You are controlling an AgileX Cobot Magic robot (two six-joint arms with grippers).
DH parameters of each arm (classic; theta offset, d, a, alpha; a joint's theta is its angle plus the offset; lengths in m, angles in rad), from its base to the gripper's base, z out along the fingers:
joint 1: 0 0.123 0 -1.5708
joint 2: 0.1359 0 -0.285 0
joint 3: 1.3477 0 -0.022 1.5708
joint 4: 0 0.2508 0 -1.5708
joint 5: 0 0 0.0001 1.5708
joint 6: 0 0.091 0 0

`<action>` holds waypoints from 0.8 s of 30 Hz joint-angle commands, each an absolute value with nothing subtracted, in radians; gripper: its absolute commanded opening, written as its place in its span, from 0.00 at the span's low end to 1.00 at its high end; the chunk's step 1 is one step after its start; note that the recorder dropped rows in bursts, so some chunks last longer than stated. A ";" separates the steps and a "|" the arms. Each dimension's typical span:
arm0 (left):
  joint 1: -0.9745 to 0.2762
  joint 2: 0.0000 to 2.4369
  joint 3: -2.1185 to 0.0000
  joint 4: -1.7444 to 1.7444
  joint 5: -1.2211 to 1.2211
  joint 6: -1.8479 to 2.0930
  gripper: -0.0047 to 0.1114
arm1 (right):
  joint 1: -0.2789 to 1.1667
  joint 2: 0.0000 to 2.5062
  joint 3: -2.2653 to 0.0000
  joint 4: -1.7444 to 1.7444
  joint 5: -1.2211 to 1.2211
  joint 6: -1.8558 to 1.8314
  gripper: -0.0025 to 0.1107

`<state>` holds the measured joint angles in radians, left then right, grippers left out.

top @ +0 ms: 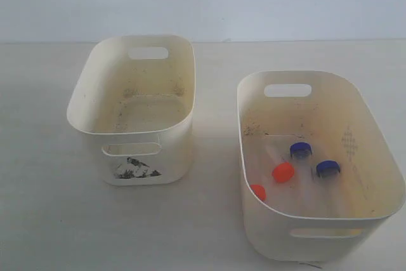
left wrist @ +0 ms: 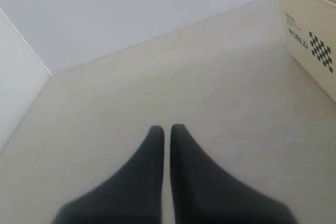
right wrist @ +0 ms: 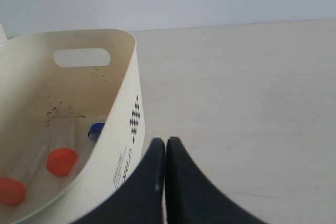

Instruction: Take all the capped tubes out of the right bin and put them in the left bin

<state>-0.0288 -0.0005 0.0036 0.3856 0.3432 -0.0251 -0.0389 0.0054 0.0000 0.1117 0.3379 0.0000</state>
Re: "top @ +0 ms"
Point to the red-capped clear tube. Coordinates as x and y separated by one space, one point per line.
259 191
281 169

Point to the blue-capped clear tube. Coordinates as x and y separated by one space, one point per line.
301 153
327 171

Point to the cream plastic bin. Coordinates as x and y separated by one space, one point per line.
133 106
303 220

